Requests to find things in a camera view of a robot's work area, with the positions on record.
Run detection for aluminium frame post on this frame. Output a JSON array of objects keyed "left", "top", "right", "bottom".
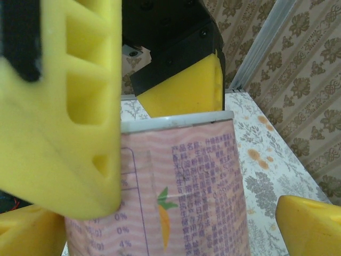
[{"left": 230, "top": 0, "right": 291, "bottom": 93}]

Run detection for pink carrot-print tin can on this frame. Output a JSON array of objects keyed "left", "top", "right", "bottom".
[{"left": 64, "top": 110, "right": 253, "bottom": 256}]

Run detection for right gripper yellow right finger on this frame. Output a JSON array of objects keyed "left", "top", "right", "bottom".
[{"left": 275, "top": 195, "right": 341, "bottom": 256}]

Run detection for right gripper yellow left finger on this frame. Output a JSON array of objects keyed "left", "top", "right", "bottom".
[{"left": 0, "top": 204, "right": 67, "bottom": 256}]

